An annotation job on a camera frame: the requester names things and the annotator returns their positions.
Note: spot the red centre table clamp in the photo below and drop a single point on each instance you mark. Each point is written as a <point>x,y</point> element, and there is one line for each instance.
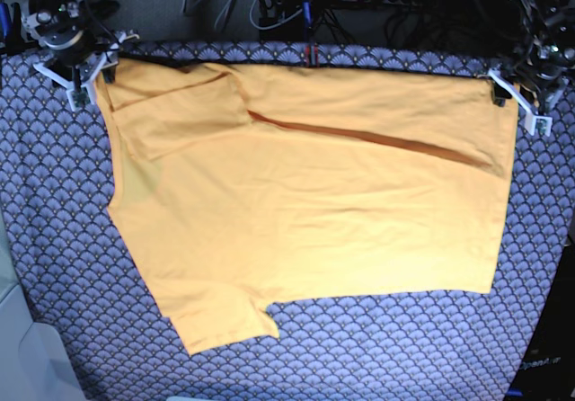
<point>311,55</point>

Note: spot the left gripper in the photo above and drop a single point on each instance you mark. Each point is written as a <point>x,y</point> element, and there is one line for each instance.
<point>544,72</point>

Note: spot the blue fan-patterned tablecloth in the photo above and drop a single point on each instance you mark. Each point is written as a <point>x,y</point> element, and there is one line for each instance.
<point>77,276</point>

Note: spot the black OpenArm case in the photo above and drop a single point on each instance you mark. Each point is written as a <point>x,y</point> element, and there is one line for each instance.
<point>547,369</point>

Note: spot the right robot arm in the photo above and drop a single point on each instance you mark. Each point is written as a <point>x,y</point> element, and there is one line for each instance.
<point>15,39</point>

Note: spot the yellow T-shirt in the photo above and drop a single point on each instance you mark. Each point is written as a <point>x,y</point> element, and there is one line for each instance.
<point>240,186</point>

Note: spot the white plastic bin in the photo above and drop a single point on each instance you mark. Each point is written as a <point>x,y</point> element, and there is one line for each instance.
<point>34,362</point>

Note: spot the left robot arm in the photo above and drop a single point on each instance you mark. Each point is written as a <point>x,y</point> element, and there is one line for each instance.
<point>552,22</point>

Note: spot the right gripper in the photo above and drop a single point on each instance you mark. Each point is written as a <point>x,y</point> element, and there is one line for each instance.
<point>68,34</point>

